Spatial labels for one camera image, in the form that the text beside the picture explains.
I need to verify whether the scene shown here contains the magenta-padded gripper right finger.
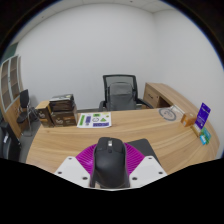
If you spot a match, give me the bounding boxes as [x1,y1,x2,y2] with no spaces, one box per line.
[123,142,168,188]

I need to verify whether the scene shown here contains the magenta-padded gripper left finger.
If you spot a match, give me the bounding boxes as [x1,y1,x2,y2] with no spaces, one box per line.
[54,142,99,187]

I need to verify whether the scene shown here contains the black computer mouse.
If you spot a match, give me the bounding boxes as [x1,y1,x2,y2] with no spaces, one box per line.
[89,136,131,190]

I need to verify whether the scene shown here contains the dark grey mouse pad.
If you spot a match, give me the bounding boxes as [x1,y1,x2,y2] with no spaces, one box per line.
[127,138,162,166]

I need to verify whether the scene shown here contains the white printed paper sheet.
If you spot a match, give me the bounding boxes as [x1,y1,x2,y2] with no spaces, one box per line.
[76,111,113,129]

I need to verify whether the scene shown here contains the wide brown cardboard box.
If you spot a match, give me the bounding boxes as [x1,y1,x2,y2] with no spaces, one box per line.
[49,105,79,128]

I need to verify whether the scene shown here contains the round grey flat disc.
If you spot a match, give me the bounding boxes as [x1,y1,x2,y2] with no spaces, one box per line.
[158,106,179,122]

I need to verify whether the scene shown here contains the tall brown cardboard box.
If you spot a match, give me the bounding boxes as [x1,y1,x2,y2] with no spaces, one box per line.
[35,100,55,128]

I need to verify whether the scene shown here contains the black flat box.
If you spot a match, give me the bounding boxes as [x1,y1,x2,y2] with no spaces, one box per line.
[49,93,76,112]

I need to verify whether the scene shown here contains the small orange box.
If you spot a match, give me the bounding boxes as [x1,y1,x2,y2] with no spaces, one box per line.
[180,112,198,128]

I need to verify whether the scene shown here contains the grey backpack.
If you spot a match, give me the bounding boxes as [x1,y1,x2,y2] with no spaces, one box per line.
[107,81,138,112]

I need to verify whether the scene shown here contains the teal packet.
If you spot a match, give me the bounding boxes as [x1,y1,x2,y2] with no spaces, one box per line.
[199,127,213,146]

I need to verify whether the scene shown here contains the wooden side desk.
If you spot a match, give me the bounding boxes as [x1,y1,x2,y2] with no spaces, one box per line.
[142,82,201,116]

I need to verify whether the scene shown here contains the purple standing sign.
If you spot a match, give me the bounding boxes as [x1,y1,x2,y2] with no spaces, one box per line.
[194,102,212,131]

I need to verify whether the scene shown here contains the black visitor chair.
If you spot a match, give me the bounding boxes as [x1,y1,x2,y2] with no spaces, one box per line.
[16,88,38,136]

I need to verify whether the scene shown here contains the black mesh office chair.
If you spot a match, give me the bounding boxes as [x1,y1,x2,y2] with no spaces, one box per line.
[98,73,154,112]

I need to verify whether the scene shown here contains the wooden glass-door shelf cabinet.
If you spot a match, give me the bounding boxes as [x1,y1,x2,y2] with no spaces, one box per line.
[0,54,25,129]

